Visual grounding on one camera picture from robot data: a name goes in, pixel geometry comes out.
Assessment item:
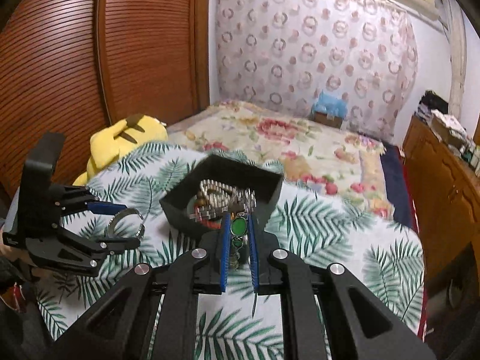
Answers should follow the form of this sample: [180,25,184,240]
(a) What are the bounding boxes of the jade green bangle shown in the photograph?
[185,196,199,220]

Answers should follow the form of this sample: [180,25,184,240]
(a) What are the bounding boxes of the stack of folded clothes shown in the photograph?
[415,90,448,124]

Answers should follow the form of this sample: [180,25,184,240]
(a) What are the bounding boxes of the cardboard box under toy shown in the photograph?
[313,111,343,128]

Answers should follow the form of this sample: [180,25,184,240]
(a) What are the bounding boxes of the silver metal bangle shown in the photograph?
[105,208,145,240]

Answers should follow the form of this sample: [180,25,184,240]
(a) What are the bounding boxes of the green gem pendant necklace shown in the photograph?
[229,212,249,271]

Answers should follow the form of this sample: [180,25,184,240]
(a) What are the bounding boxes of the blue plush toy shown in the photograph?
[312,91,347,119]

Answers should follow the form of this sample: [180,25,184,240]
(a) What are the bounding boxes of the cream side curtain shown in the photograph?
[442,0,467,120]

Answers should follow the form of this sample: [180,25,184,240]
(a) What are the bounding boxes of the circle pattern curtain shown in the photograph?
[215,0,418,141]

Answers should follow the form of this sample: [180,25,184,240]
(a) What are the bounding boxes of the wooden sideboard cabinet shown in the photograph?
[403,115,479,295]

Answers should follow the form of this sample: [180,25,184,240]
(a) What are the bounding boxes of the floral bed blanket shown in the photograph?
[168,100,395,219]

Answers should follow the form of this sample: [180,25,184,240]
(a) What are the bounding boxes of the brown louvered wardrobe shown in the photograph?
[1,0,210,197]

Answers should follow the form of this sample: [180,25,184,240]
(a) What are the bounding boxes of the bottles on sideboard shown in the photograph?
[460,141,479,177]

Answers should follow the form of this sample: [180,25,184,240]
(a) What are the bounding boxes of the palm leaf print cloth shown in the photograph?
[37,141,425,359]

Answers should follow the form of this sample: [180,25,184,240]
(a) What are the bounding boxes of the white pearl necklace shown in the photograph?
[189,178,258,221]

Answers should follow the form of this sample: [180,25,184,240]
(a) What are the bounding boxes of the yellow plush toy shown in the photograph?
[73,114,168,186]

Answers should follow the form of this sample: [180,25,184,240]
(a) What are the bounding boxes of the dark blue bed sheet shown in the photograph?
[380,142,416,231]

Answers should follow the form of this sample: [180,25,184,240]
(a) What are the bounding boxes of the black jewelry box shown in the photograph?
[160,155,283,241]

